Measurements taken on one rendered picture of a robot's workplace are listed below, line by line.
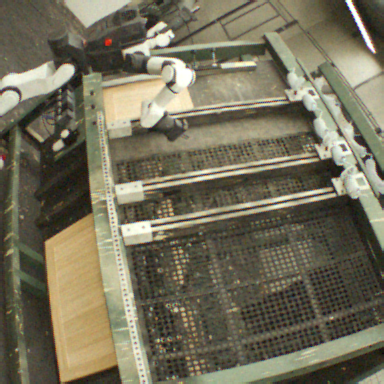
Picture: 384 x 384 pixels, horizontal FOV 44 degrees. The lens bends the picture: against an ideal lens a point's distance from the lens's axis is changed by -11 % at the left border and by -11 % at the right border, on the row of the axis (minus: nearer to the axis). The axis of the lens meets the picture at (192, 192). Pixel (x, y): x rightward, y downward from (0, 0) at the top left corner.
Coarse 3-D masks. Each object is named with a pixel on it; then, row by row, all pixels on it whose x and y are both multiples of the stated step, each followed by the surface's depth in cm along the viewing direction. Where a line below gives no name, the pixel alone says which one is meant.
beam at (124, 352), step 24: (96, 96) 287; (96, 120) 273; (96, 144) 261; (96, 168) 250; (96, 192) 240; (96, 216) 231; (96, 240) 223; (120, 240) 223; (120, 288) 207; (120, 312) 199; (120, 336) 192; (120, 360) 185; (144, 360) 185
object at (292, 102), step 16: (288, 96) 276; (176, 112) 272; (192, 112) 273; (208, 112) 272; (224, 112) 274; (240, 112) 276; (256, 112) 278; (272, 112) 280; (112, 128) 265; (128, 128) 268; (144, 128) 270
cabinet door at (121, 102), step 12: (132, 84) 298; (144, 84) 298; (156, 84) 297; (108, 96) 292; (120, 96) 292; (132, 96) 291; (144, 96) 291; (180, 96) 289; (108, 108) 284; (120, 108) 284; (132, 108) 284; (168, 108) 283; (180, 108) 283; (108, 120) 278
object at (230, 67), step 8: (224, 64) 307; (232, 64) 307; (200, 72) 303; (208, 72) 304; (216, 72) 306; (224, 72) 307; (232, 72) 308; (112, 80) 298; (120, 80) 298; (128, 80) 298; (136, 80) 298; (144, 80) 299; (152, 80) 300; (104, 88) 296
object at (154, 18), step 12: (132, 0) 809; (144, 0) 797; (156, 0) 723; (168, 0) 781; (180, 0) 783; (192, 0) 785; (144, 12) 760; (156, 12) 741; (168, 12) 777; (156, 24) 753
